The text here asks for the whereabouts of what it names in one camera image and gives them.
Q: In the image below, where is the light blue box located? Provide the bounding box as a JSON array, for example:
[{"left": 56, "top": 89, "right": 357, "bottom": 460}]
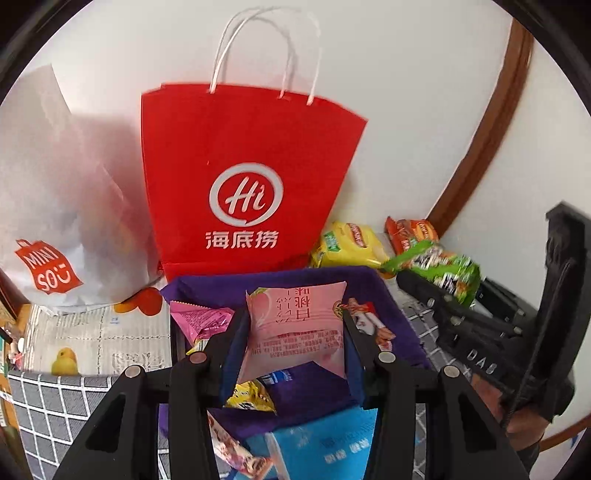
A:
[{"left": 265, "top": 406, "right": 384, "bottom": 480}]

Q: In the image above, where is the small yellow snack packet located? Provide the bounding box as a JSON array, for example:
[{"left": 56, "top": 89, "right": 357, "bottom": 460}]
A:
[{"left": 225, "top": 381, "right": 278, "bottom": 415}]

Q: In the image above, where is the red paper bag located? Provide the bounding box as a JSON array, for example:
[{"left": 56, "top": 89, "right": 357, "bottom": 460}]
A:
[{"left": 141, "top": 7, "right": 369, "bottom": 282}]

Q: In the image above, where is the blue cookie packet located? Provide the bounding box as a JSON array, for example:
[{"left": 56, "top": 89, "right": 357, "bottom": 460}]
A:
[{"left": 257, "top": 367, "right": 302, "bottom": 389}]

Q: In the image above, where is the purple cloth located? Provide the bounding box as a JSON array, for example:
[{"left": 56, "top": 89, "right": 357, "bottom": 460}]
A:
[{"left": 159, "top": 265, "right": 432, "bottom": 462}]

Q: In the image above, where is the orange-red snack packet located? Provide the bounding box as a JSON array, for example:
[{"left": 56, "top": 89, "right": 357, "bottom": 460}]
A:
[{"left": 385, "top": 217, "right": 439, "bottom": 254}]

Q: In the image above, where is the pink illustrated snack packet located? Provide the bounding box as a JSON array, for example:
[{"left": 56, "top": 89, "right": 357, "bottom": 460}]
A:
[{"left": 208, "top": 411, "right": 278, "bottom": 480}]

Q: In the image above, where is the brown wooden trim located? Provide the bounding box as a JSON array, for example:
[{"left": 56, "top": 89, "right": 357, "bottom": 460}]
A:
[{"left": 427, "top": 18, "right": 583, "bottom": 455}]

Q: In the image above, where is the yellow chips packet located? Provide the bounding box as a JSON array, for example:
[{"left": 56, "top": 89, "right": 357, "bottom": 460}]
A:
[{"left": 310, "top": 222, "right": 393, "bottom": 271}]

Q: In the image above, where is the person's right hand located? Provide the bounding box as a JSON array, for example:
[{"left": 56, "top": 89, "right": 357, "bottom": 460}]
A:
[{"left": 471, "top": 371, "right": 548, "bottom": 450}]

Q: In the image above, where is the magenta snack packet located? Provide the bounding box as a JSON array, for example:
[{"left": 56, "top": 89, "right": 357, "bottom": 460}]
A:
[{"left": 170, "top": 300, "right": 236, "bottom": 356}]

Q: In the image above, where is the green snack packet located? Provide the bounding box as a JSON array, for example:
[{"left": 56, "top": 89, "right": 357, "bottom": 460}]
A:
[{"left": 381, "top": 240, "right": 481, "bottom": 308}]

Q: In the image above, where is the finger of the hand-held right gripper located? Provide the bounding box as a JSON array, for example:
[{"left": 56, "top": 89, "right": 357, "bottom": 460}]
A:
[
  {"left": 396, "top": 270, "right": 523, "bottom": 343},
  {"left": 475, "top": 276, "right": 526, "bottom": 323}
]

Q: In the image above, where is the small red snack packet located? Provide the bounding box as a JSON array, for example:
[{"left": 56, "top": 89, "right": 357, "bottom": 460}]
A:
[{"left": 344, "top": 298, "right": 394, "bottom": 352}]

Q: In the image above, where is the white paper bag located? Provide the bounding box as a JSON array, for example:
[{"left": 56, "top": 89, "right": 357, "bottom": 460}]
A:
[{"left": 0, "top": 65, "right": 163, "bottom": 310}]

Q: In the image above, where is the pink peach snack packet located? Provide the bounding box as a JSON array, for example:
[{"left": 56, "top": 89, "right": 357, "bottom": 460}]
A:
[{"left": 238, "top": 279, "right": 348, "bottom": 380}]

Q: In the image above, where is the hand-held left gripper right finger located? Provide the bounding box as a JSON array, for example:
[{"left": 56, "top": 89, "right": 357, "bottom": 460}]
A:
[{"left": 341, "top": 318, "right": 529, "bottom": 480}]

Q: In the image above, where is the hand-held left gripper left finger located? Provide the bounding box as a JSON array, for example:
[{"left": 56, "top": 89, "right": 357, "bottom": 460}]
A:
[{"left": 53, "top": 305, "right": 251, "bottom": 480}]

